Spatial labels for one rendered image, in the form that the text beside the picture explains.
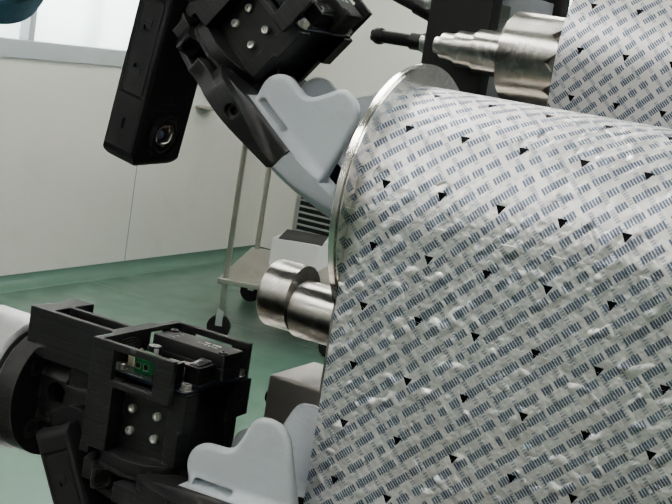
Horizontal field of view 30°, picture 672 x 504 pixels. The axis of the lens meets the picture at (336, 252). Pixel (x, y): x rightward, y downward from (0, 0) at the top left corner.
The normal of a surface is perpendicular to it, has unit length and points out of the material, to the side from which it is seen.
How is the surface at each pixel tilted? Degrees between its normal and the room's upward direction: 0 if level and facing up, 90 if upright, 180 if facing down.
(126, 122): 93
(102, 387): 90
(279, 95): 90
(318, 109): 90
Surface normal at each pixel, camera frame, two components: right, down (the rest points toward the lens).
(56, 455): -0.48, 0.08
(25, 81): 0.86, 0.22
